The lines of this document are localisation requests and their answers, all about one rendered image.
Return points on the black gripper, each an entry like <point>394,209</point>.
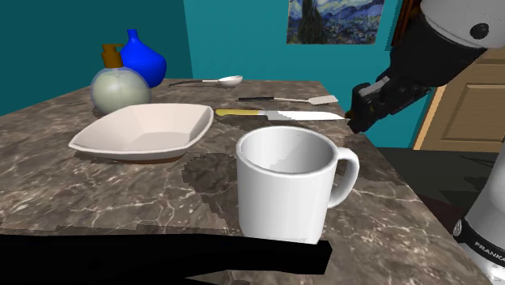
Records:
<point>369,110</point>

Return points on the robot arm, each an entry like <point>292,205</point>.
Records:
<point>453,12</point>

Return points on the tan wooden door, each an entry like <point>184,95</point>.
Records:
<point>469,114</point>

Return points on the white mug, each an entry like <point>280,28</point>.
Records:
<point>276,197</point>

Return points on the white square bowl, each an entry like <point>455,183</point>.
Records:
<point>150,130</point>

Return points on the blue vase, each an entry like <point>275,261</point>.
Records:
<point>144,61</point>

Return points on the round soap dispenser, brown pump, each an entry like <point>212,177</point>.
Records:
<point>118,91</point>

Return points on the black flat object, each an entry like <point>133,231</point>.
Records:
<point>157,256</point>

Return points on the brown marble table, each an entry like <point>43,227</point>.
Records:
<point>98,193</point>

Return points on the starry night wall picture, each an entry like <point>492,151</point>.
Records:
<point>335,19</point>

